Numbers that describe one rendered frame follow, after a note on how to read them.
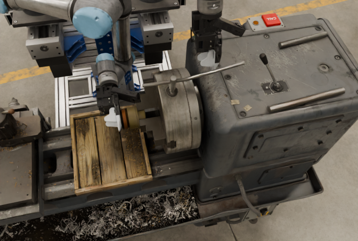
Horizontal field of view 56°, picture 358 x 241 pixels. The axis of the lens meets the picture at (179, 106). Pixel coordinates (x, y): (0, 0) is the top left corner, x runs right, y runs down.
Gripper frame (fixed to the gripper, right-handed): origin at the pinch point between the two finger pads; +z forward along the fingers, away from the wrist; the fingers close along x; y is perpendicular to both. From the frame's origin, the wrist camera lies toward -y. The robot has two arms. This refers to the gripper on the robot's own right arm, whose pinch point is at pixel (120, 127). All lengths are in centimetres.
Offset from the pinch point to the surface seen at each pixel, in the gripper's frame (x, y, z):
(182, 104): 14.1, -22.1, 3.7
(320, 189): -50, -90, 26
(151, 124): 2.7, -11.1, 2.6
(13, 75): -108, 81, -130
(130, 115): 3.9, -4.1, -1.8
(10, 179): -11.0, 42.4, 6.9
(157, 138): 3.7, -12.0, 9.4
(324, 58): 17, -77, -3
